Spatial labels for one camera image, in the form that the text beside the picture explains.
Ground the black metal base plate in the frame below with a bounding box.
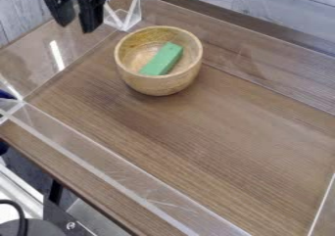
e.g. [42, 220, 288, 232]
[42, 199, 97, 236]

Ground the green rectangular block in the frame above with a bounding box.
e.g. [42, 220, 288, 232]
[139, 42, 183, 76]

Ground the clear acrylic tray wall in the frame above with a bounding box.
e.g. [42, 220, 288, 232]
[0, 80, 249, 236]

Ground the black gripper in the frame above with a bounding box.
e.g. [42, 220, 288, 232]
[44, 0, 104, 33]

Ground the light wooden bowl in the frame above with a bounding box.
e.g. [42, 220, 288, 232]
[113, 25, 204, 96]

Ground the clear acrylic corner bracket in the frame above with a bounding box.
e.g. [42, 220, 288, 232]
[103, 0, 141, 31]

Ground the black cable loop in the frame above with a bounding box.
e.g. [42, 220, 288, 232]
[0, 199, 29, 236]

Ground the black table leg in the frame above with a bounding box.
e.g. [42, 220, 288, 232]
[48, 180, 62, 205]

